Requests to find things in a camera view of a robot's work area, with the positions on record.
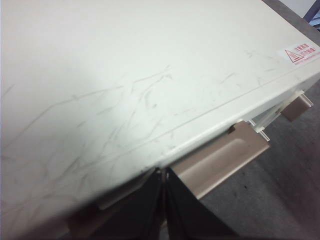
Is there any white Toshiba toaster oven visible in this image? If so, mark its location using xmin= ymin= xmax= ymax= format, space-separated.
xmin=0 ymin=0 xmax=320 ymax=240

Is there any blue frame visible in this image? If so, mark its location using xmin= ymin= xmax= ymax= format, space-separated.
xmin=303 ymin=0 xmax=320 ymax=28

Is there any oven door with tan handle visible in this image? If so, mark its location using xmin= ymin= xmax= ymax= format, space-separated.
xmin=66 ymin=109 xmax=284 ymax=240

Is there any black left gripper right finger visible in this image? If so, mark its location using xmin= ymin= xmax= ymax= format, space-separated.
xmin=164 ymin=166 xmax=238 ymax=240

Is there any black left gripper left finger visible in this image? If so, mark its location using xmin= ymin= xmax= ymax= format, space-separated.
xmin=109 ymin=167 xmax=165 ymax=240

